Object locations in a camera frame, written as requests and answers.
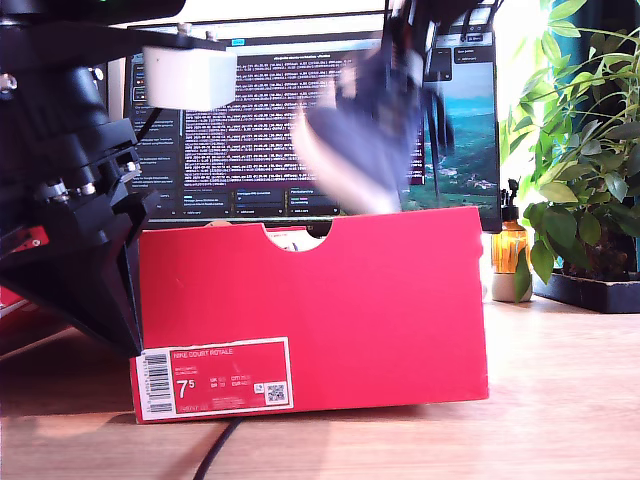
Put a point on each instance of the black monitor stand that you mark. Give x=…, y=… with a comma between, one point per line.
x=320, y=229

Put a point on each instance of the green leafy potted plant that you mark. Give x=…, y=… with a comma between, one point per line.
x=560, y=227

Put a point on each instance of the small white ceramic pot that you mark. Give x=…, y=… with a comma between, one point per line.
x=502, y=290

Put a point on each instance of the amber glass pump bottle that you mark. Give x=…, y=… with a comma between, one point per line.
x=505, y=250

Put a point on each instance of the teal curtain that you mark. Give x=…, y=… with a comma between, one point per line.
x=570, y=70

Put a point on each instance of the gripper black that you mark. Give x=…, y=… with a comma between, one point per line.
x=60, y=110

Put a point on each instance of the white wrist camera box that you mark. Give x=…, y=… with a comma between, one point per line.
x=190, y=80

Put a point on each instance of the blue suede white-striped sneaker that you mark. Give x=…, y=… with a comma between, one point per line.
x=360, y=140

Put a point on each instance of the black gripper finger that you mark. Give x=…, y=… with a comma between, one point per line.
x=140, y=300
x=422, y=50
x=395, y=40
x=75, y=290

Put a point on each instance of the red Nike shoebox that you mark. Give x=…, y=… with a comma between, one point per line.
x=350, y=310

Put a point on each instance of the black rectangular planter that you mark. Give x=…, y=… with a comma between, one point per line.
x=600, y=297

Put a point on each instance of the black computer monitor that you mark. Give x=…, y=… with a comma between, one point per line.
x=260, y=125

